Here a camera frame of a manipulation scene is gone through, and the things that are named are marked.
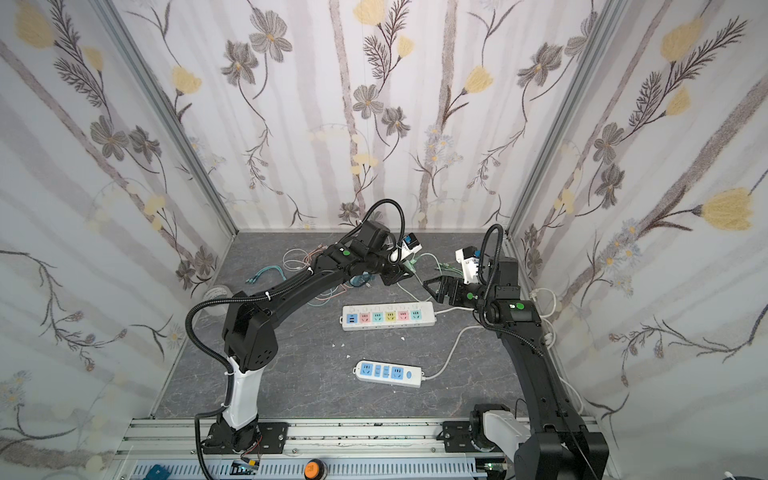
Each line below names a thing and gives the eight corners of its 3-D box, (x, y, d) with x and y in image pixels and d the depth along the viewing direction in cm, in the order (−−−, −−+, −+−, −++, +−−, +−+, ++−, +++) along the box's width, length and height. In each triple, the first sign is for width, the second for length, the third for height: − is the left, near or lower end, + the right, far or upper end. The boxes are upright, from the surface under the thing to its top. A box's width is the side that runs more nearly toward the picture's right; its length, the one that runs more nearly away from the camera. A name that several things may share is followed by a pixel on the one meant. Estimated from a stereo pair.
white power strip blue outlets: (353, 379, 86) (352, 376, 83) (356, 362, 89) (355, 358, 86) (420, 388, 84) (422, 385, 82) (421, 370, 87) (423, 367, 85)
